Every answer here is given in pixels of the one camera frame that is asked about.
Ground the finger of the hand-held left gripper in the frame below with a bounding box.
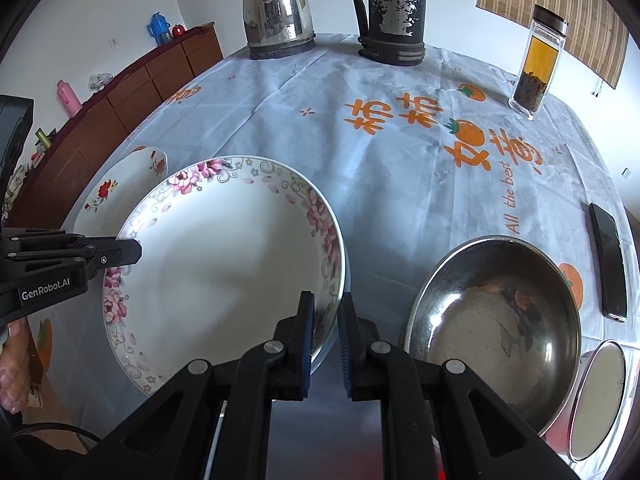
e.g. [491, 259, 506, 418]
[4, 228, 143, 274]

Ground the large steel bowl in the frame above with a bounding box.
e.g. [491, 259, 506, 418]
[404, 235, 582, 438]

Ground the white enamel bowl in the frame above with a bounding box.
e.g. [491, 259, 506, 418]
[567, 339, 627, 462]

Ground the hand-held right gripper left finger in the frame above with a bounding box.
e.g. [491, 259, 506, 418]
[65, 290, 317, 480]

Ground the orange printed white tablecloth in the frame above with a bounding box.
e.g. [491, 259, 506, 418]
[25, 34, 640, 463]

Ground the person's left hand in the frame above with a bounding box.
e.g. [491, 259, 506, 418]
[0, 319, 32, 414]

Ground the brown wooden sideboard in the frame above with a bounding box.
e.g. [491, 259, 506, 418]
[7, 22, 224, 231]

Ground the pink bottle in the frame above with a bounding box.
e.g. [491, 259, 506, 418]
[56, 79, 82, 117]

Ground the large pink floral plate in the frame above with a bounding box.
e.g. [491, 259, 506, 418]
[102, 156, 347, 398]

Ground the black smartphone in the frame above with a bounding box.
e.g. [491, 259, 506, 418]
[588, 202, 629, 323]

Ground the worn black thermos jug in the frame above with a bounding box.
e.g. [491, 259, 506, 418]
[350, 0, 431, 67]

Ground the small red floral plate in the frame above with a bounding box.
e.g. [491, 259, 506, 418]
[74, 146, 169, 241]

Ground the glass tea bottle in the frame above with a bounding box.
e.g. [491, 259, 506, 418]
[508, 4, 570, 121]

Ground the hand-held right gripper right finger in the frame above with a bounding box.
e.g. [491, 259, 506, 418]
[337, 292, 581, 480]

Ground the black cable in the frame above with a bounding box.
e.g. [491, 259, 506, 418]
[10, 422, 101, 453]

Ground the steel electric kettle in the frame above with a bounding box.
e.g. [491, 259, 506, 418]
[242, 0, 317, 60]

